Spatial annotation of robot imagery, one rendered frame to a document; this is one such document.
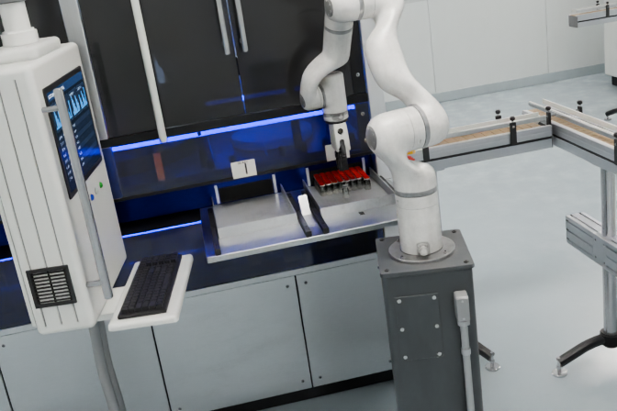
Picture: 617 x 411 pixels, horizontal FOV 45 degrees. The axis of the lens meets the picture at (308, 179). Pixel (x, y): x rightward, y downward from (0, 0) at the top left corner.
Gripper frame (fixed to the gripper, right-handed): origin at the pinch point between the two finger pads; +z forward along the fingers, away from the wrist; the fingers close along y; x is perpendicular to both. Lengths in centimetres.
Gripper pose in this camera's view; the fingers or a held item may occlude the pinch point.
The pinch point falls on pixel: (342, 163)
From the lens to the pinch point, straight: 258.4
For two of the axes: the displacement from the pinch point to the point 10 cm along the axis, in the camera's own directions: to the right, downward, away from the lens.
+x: -9.7, 1.9, -1.3
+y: -1.8, -2.8, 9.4
